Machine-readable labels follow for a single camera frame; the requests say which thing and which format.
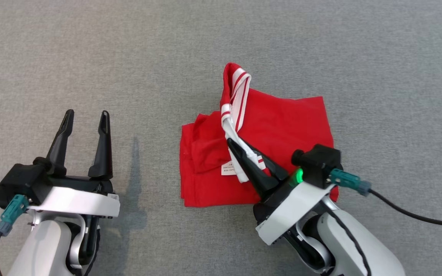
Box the left thin black cable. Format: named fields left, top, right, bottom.
left=83, top=226, right=102, bottom=276

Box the right thin braided black cable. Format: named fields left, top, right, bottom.
left=326, top=210, right=372, bottom=276

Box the left camera cable teal plug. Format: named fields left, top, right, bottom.
left=0, top=194, right=30, bottom=276

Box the camera cable teal plug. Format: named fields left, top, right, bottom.
left=0, top=194, right=30, bottom=276
left=328, top=169, right=442, bottom=229

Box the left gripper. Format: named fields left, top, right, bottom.
left=27, top=109, right=121, bottom=219

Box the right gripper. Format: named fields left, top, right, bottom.
left=226, top=138, right=336, bottom=246

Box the right camera cable teal plug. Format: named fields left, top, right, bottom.
left=328, top=169, right=442, bottom=229

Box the red white sports garment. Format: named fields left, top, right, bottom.
left=180, top=62, right=340, bottom=208

